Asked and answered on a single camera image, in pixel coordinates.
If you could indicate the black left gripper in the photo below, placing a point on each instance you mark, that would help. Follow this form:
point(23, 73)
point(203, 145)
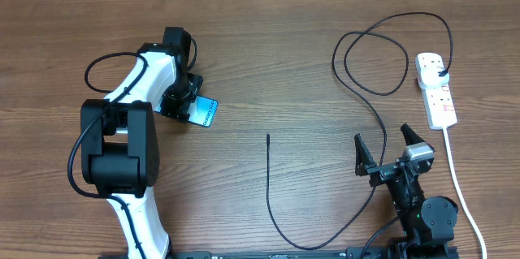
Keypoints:
point(179, 109)

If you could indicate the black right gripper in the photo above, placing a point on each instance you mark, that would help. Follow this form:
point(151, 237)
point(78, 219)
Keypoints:
point(365, 163)

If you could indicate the Galaxy smartphone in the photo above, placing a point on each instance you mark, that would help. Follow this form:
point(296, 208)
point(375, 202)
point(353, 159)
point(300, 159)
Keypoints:
point(202, 111)

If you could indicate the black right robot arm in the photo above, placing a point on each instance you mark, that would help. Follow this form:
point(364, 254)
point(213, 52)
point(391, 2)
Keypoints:
point(427, 223)

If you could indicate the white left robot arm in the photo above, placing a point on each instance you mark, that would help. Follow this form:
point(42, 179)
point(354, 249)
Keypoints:
point(118, 141)

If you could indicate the white USB charger plug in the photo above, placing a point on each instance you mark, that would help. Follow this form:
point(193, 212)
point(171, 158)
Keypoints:
point(430, 76)

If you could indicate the white power strip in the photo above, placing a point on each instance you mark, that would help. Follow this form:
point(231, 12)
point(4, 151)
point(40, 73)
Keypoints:
point(438, 101)

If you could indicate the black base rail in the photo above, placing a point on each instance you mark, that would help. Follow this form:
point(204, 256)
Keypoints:
point(276, 255)

